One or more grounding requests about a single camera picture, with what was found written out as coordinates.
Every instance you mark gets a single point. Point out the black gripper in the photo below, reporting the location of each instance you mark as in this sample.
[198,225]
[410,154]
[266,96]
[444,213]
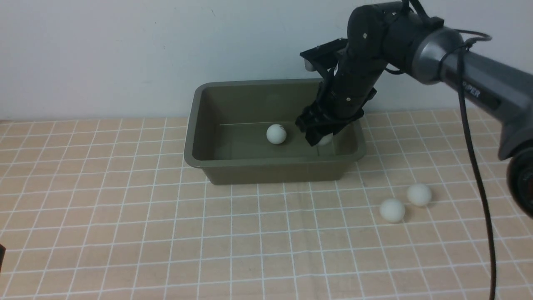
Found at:
[339,99]

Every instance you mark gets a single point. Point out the white ball with mark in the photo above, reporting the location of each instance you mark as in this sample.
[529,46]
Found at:
[276,134]

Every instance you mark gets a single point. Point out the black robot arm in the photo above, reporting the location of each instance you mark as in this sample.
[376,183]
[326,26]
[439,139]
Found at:
[401,34]

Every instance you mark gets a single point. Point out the olive green plastic bin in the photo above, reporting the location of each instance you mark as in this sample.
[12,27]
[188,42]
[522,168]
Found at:
[226,135]

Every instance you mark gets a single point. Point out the pink checkered tablecloth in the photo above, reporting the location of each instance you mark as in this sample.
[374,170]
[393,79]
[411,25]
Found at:
[108,210]

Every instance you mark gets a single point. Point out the black object at left edge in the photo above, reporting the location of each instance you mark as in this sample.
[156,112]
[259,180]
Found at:
[2,255]

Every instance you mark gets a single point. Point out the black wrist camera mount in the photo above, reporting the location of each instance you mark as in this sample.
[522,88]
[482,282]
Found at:
[323,58]

